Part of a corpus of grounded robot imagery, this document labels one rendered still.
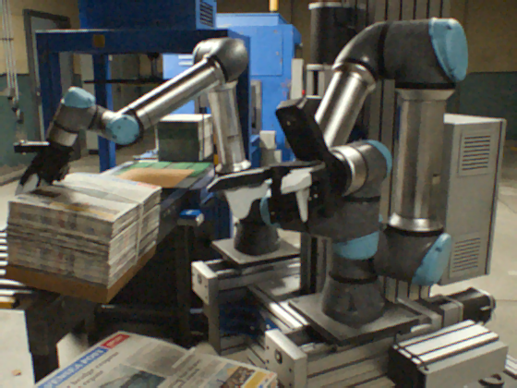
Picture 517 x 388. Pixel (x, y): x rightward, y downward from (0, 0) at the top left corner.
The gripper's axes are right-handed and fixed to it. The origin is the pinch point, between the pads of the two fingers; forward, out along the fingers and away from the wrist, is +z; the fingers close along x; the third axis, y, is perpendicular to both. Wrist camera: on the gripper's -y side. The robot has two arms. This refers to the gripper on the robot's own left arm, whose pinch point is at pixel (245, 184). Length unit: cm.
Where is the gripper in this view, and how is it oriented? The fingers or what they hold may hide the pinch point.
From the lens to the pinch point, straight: 62.0
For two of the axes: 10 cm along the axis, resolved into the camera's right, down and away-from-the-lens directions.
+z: -6.0, 1.9, -7.8
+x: -7.9, -0.1, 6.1
